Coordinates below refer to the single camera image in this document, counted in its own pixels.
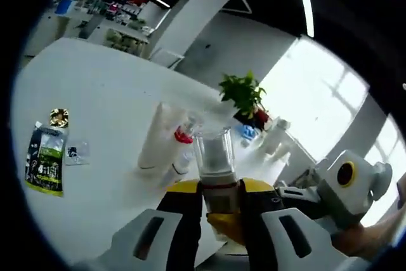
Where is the blue storage box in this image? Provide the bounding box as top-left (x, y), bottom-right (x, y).
top-left (55, 0), bottom-right (75, 15)

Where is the small white skincare bottle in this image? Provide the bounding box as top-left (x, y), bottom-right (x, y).
top-left (192, 127), bottom-right (241, 215)
top-left (160, 149), bottom-right (196, 189)

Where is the gold foil skincare packet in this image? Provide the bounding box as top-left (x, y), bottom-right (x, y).
top-left (49, 108), bottom-right (70, 129)

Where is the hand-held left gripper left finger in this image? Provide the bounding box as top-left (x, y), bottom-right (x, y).
top-left (109, 179), bottom-right (204, 271)

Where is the green black skincare sachet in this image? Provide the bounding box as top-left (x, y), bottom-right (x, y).
top-left (24, 121), bottom-right (69, 198)

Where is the white bottle-shaped object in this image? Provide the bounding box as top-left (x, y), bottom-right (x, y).
top-left (268, 118), bottom-right (291, 159)

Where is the white skincare tube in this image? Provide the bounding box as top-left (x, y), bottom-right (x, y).
top-left (138, 102), bottom-right (188, 171)

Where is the white chair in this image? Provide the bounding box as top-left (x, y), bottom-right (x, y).
top-left (148, 47), bottom-right (185, 70)

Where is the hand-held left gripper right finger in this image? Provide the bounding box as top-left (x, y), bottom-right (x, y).
top-left (237, 177), bottom-right (372, 271)

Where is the green potted plant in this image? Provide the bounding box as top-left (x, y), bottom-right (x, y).
top-left (218, 70), bottom-right (268, 126)

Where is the tall red-collared skincare bottle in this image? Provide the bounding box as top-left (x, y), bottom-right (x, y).
top-left (164, 112), bottom-right (206, 170)

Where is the person's right hand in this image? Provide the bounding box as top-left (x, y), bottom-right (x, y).
top-left (329, 210), bottom-right (403, 261)

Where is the blue crumpled cloth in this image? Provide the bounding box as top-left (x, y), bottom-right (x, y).
top-left (236, 124), bottom-right (256, 147)

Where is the small clear skincare sachet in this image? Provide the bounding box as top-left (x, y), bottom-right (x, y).
top-left (65, 142), bottom-right (91, 166)

